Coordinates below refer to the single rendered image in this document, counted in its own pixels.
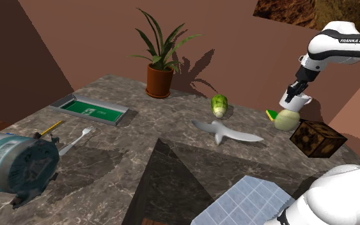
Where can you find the brown wooden cube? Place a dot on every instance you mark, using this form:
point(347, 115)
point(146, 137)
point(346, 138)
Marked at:
point(318, 140)

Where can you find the potted plant in brown pot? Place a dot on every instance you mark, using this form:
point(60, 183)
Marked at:
point(158, 81)

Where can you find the teal cylindrical canister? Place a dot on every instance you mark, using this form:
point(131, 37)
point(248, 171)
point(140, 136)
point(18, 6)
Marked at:
point(11, 165)

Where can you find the pale green melon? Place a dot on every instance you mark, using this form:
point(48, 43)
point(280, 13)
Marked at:
point(287, 121)

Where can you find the yellow pencil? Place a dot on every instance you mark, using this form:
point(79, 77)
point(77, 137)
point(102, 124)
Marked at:
point(52, 127)

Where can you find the green lettuce head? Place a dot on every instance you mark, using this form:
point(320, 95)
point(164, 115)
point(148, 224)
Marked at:
point(219, 104)

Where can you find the white cup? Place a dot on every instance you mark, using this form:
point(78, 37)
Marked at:
point(298, 104)

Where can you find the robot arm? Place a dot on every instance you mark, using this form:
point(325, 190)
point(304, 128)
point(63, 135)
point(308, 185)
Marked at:
point(338, 199)

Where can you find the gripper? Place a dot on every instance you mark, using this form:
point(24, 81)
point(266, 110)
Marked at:
point(306, 75)

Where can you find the green and yellow sponge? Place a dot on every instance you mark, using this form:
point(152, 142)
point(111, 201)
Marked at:
point(271, 114)

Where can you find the grey tray with green inside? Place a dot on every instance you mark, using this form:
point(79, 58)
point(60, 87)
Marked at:
point(94, 111)

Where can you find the white bird figure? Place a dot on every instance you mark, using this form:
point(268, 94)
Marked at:
point(221, 130)

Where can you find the white fork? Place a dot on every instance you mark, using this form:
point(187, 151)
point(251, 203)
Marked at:
point(73, 142)

